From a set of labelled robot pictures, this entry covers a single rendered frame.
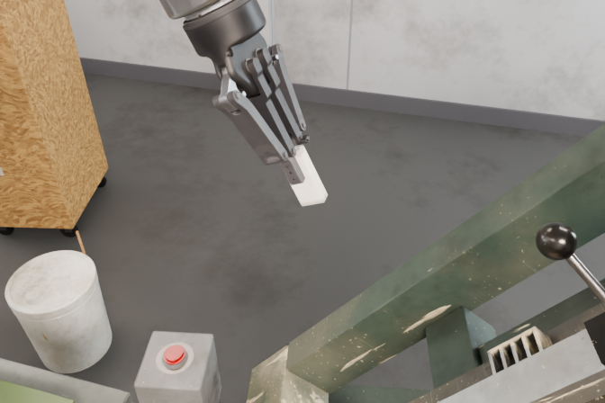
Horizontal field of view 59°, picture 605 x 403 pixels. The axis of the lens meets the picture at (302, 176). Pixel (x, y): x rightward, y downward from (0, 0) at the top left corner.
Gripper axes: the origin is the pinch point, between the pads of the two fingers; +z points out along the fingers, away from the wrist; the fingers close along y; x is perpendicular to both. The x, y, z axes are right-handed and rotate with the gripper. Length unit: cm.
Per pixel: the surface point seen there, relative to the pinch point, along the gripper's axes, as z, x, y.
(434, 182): 134, 51, 202
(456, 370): 39.4, -5.6, 4.7
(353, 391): 60, 22, 15
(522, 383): 28.2, -16.9, -5.7
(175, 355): 33, 43, 3
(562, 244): 12.2, -24.0, -1.8
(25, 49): -21, 155, 108
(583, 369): 25.4, -23.4, -6.0
